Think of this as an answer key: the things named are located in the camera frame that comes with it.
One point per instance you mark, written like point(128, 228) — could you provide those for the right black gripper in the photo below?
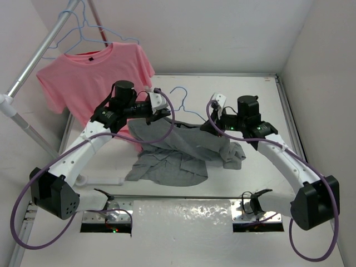
point(207, 126)

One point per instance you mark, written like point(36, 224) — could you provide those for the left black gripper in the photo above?
point(158, 114)

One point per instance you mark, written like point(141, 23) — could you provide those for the blue wire hanger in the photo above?
point(85, 30)
point(182, 106)

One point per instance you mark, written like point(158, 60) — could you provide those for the grey t shirt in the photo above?
point(175, 153)

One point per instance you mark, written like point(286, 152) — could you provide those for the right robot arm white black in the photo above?
point(316, 197)

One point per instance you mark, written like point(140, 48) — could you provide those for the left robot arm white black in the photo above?
point(53, 187)

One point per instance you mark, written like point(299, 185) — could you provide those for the pink t shirt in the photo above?
point(81, 82)

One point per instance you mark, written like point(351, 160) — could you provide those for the silver clothes rack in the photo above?
point(22, 30)

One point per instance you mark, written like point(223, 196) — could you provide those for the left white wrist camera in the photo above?
point(157, 101)

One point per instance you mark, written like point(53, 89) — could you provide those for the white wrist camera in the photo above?
point(157, 101)
point(218, 103)

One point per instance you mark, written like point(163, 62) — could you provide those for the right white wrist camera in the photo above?
point(218, 103)

